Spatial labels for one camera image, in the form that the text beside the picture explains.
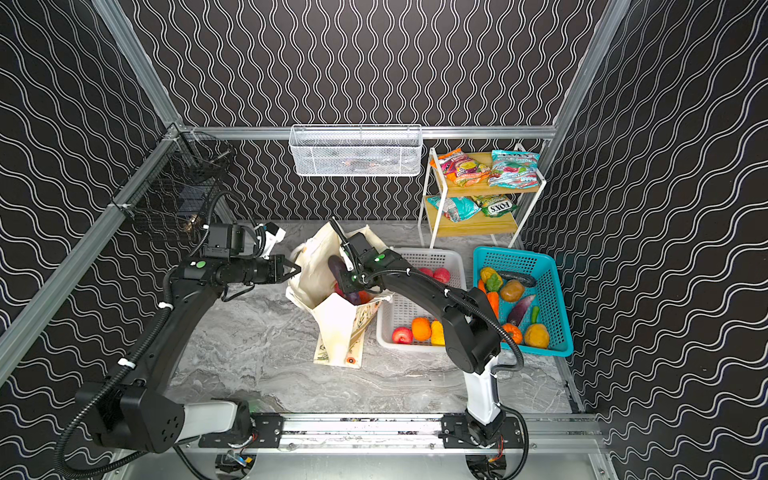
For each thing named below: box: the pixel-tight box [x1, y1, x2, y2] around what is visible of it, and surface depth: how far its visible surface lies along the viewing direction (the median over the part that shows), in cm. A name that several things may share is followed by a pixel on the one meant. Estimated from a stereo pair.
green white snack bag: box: [472, 194, 518, 218], surface depth 102 cm
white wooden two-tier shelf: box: [418, 144, 547, 249], surface depth 89 cm
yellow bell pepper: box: [480, 267, 503, 284], surface depth 102 cm
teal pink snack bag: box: [489, 150, 540, 189], surface depth 85 cm
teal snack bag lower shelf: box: [427, 196, 482, 222], surface depth 102 cm
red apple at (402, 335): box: [392, 326, 414, 345], surface depth 87 cm
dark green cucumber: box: [498, 271, 538, 287], surface depth 102 cm
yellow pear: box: [431, 320, 445, 346], surface depth 87 cm
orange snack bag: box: [430, 148, 491, 187], surface depth 86 cm
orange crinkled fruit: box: [411, 316, 432, 341], surface depth 88 cm
